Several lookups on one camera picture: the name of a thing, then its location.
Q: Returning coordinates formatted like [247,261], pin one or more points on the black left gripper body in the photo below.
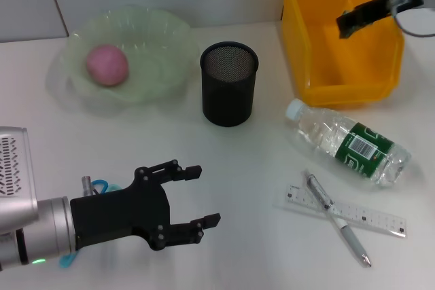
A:
[122,215]

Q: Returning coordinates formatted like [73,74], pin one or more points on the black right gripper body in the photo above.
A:
[397,3]

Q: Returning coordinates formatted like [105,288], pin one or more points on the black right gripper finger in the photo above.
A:
[357,16]

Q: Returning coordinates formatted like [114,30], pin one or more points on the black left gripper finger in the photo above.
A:
[190,232]
[183,172]

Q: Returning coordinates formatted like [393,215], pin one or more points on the clear green-label water bottle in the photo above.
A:
[340,137]

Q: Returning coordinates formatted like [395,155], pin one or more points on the pink peach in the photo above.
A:
[107,65]

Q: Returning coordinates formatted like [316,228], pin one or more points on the blue scissors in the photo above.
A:
[68,261]

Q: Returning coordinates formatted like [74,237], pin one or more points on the black mesh pen holder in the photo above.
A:
[227,100]

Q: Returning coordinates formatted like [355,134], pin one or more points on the translucent green fruit plate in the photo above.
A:
[153,66]

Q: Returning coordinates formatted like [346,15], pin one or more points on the white grey pen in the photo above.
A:
[350,235]

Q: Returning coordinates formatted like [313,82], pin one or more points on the clear plastic ruler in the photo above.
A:
[374,217]

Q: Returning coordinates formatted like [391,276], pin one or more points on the yellow plastic bin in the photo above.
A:
[357,66]

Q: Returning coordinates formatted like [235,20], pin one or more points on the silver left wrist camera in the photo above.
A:
[17,164]

